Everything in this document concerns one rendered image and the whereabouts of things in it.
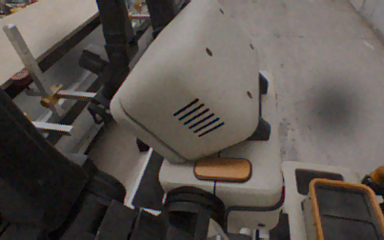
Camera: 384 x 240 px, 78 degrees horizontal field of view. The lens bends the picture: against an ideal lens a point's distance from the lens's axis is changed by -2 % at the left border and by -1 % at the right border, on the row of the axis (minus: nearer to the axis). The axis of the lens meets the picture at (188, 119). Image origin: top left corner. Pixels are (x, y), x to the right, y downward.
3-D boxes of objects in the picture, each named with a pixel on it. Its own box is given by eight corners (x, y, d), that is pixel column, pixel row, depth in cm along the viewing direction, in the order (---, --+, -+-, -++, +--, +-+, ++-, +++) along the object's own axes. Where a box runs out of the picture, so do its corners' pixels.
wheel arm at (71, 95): (105, 99, 119) (102, 92, 116) (102, 104, 117) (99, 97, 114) (31, 92, 127) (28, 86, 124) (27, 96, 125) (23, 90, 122)
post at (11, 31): (64, 112, 127) (14, 22, 94) (60, 117, 124) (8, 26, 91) (58, 112, 127) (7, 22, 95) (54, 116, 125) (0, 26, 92)
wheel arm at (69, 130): (76, 131, 100) (72, 125, 97) (72, 138, 97) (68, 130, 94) (-9, 121, 108) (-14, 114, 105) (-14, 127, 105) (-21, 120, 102)
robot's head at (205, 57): (265, 51, 42) (208, -19, 36) (270, 140, 27) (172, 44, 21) (206, 91, 50) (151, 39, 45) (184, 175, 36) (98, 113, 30)
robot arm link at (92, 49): (125, 59, 57) (137, 43, 63) (78, 35, 55) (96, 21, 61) (113, 93, 65) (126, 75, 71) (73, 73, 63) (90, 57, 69)
